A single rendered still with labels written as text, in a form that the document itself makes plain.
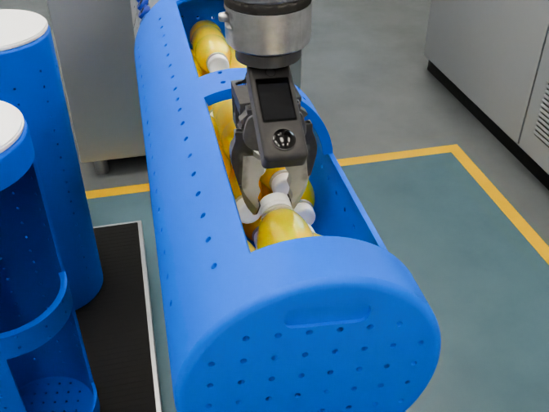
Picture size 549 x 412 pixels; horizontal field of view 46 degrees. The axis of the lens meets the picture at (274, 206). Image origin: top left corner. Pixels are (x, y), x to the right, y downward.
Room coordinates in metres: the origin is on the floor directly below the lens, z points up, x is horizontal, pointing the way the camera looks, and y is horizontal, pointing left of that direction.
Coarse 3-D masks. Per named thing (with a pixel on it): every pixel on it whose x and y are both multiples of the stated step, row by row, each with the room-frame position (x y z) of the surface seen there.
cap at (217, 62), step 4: (212, 56) 1.09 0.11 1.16; (216, 56) 1.09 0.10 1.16; (220, 56) 1.09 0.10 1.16; (224, 56) 1.10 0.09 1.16; (208, 60) 1.09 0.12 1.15; (212, 60) 1.08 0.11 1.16; (216, 60) 1.08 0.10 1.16; (220, 60) 1.09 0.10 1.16; (224, 60) 1.09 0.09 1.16; (208, 64) 1.08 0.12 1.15; (212, 64) 1.08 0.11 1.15; (216, 64) 1.08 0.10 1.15; (220, 64) 1.09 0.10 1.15; (224, 64) 1.09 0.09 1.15; (228, 64) 1.09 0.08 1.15; (208, 68) 1.08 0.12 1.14; (212, 68) 1.08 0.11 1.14; (216, 68) 1.08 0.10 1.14; (220, 68) 1.09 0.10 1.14; (224, 68) 1.09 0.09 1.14; (228, 68) 1.09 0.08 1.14
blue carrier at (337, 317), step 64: (192, 0) 1.26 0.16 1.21; (192, 64) 0.92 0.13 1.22; (192, 128) 0.74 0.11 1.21; (320, 128) 0.84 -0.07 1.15; (192, 192) 0.61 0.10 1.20; (320, 192) 0.84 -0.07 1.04; (192, 256) 0.51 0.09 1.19; (256, 256) 0.47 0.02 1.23; (320, 256) 0.46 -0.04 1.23; (384, 256) 0.49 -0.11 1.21; (192, 320) 0.43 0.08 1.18; (256, 320) 0.41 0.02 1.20; (320, 320) 0.43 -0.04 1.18; (384, 320) 0.44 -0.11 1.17; (192, 384) 0.40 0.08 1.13; (256, 384) 0.41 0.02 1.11; (320, 384) 0.42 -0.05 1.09; (384, 384) 0.44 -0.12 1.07
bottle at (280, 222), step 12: (276, 204) 0.61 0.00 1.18; (264, 216) 0.61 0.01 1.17; (276, 216) 0.58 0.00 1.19; (288, 216) 0.58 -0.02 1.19; (300, 216) 0.59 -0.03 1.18; (264, 228) 0.57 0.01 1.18; (276, 228) 0.56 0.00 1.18; (288, 228) 0.56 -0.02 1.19; (300, 228) 0.57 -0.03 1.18; (264, 240) 0.56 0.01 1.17; (276, 240) 0.55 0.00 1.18
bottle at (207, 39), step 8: (200, 24) 1.24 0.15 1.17; (208, 24) 1.23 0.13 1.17; (192, 32) 1.23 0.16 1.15; (200, 32) 1.20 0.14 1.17; (208, 32) 1.18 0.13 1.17; (216, 32) 1.19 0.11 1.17; (192, 40) 1.20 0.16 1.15; (200, 40) 1.16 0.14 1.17; (208, 40) 1.14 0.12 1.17; (216, 40) 1.14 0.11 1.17; (224, 40) 1.16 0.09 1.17; (200, 48) 1.13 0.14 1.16; (208, 48) 1.12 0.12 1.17; (216, 48) 1.12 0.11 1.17; (224, 48) 1.12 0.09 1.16; (200, 56) 1.12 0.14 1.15; (208, 56) 1.10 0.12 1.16; (200, 64) 1.12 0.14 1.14; (208, 72) 1.11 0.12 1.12
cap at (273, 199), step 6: (276, 192) 0.63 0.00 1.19; (264, 198) 0.63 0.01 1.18; (270, 198) 0.62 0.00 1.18; (276, 198) 0.62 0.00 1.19; (282, 198) 0.62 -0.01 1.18; (288, 198) 0.63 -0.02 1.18; (264, 204) 0.62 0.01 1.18; (270, 204) 0.61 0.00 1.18; (288, 204) 0.62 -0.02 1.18; (264, 210) 0.61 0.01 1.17
